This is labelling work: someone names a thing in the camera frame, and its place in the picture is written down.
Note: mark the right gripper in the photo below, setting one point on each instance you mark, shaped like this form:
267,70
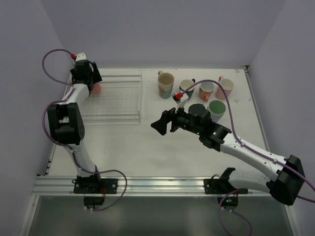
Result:
173,120

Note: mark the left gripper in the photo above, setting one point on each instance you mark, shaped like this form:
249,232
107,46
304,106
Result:
95,74

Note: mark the pink tumbler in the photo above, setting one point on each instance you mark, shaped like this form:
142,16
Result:
96,89

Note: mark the floral beige mug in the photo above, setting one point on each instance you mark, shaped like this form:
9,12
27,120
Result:
165,84

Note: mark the dark green mug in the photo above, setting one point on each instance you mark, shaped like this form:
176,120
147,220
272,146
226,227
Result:
185,84

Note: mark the salmon textured mug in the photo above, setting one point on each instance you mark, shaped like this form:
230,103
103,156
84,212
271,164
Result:
205,90

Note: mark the green tumbler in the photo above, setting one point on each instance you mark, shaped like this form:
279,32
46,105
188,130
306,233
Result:
216,108

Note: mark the light pink mug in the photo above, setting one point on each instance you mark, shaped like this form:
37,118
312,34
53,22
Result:
227,86

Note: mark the purple tumbler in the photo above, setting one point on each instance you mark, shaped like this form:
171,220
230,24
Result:
216,118

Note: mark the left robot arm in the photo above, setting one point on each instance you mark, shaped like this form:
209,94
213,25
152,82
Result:
65,121

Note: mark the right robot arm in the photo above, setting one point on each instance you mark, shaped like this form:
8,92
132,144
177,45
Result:
281,177

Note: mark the right black controller box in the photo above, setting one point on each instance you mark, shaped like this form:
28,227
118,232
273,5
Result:
231,202

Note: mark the black controller box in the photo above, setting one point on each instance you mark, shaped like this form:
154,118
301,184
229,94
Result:
231,202
92,202

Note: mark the left black controller box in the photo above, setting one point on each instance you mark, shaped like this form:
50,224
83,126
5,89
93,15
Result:
92,202

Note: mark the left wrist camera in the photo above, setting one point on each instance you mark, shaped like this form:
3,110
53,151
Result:
81,56

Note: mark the white wire dish rack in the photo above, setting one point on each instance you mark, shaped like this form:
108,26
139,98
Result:
119,101

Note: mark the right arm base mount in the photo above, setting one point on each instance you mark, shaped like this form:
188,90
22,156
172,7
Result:
219,184

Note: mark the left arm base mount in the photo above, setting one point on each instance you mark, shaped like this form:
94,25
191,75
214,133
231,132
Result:
94,184

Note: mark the aluminium rail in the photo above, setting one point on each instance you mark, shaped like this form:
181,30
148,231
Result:
134,186

